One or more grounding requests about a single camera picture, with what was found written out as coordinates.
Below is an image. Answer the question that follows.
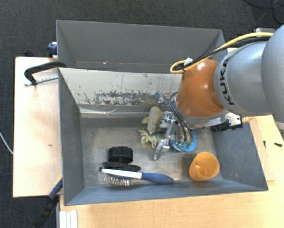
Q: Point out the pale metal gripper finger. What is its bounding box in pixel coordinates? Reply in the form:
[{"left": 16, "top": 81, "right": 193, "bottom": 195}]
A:
[{"left": 153, "top": 139, "right": 170, "bottom": 161}]

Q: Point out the olive green toy figure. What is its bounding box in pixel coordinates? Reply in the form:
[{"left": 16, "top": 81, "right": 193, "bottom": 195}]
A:
[{"left": 142, "top": 106, "right": 164, "bottom": 134}]

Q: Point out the yellow-green toy animal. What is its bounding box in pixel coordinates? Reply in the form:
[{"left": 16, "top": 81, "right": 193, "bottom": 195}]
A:
[{"left": 138, "top": 128, "right": 166, "bottom": 149}]

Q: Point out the blue round toy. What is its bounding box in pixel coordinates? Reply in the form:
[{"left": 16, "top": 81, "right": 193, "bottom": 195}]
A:
[{"left": 169, "top": 128, "right": 197, "bottom": 153}]

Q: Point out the grey metal bin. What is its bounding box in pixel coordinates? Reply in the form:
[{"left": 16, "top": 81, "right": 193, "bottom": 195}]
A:
[{"left": 56, "top": 19, "right": 269, "bottom": 206}]

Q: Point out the black round ribbed cap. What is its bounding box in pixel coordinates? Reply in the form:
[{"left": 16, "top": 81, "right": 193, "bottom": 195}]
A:
[{"left": 107, "top": 146, "right": 134, "bottom": 164}]

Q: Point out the orange plastic cup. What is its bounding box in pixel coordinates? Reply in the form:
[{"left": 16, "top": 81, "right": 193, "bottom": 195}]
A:
[{"left": 188, "top": 151, "right": 220, "bottom": 182}]

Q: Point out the pale wood flat board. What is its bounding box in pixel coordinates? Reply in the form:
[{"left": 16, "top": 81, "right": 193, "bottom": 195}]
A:
[{"left": 12, "top": 56, "right": 65, "bottom": 198}]

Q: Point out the blue and white handled brush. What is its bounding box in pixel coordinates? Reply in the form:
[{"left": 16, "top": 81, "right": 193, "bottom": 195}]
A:
[{"left": 98, "top": 166, "right": 175, "bottom": 188}]

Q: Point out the black flat toothed ring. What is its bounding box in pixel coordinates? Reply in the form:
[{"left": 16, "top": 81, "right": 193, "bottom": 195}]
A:
[{"left": 102, "top": 161, "right": 142, "bottom": 172}]

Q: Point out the black cylinder on white bracket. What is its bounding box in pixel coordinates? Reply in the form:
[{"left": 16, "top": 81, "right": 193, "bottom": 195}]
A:
[{"left": 210, "top": 113, "right": 244, "bottom": 133}]

